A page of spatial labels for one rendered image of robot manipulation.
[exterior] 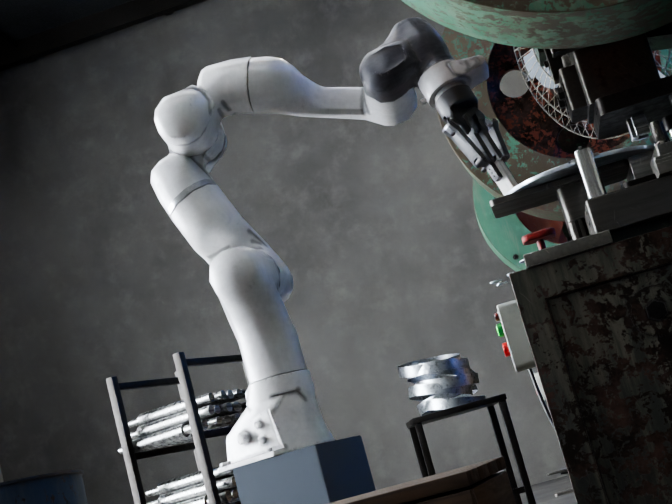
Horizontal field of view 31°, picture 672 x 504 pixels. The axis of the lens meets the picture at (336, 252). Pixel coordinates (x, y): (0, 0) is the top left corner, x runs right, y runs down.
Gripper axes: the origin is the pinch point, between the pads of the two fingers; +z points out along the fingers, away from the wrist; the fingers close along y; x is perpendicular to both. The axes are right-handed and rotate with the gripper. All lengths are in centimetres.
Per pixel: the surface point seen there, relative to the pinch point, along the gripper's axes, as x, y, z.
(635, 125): 18.8, -15.8, 4.3
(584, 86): 20.0, -7.7, -4.1
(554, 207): -73, -104, -40
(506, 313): -25.5, -10.3, 14.1
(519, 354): -28.1, -10.3, 22.1
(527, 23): 37.7, 22.8, -1.4
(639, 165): 18.1, -10.7, 12.6
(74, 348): -638, -240, -329
